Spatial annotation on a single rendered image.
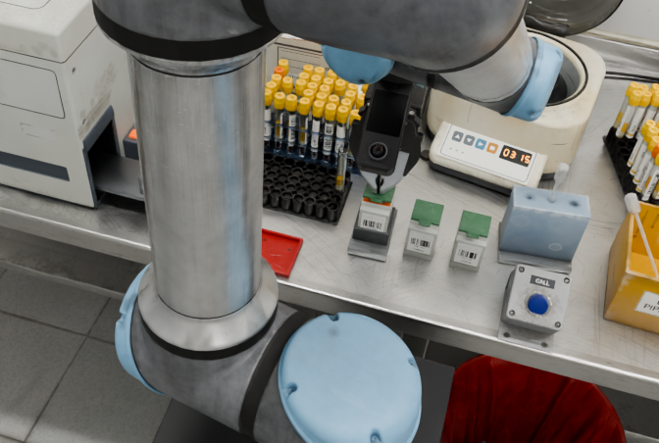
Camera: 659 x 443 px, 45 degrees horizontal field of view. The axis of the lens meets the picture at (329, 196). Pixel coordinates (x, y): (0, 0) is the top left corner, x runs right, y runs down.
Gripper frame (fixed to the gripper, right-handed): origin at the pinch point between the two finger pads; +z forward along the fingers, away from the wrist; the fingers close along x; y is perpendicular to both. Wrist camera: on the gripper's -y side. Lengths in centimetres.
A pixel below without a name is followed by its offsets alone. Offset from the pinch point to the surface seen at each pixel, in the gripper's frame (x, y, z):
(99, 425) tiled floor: 56, 3, 97
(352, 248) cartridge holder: 2.0, -3.7, 8.5
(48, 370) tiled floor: 73, 13, 97
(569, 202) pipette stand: -24.7, 5.0, -0.1
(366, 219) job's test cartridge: 0.9, -1.5, 4.5
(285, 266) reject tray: 10.1, -8.3, 9.7
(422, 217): -6.3, -0.2, 3.2
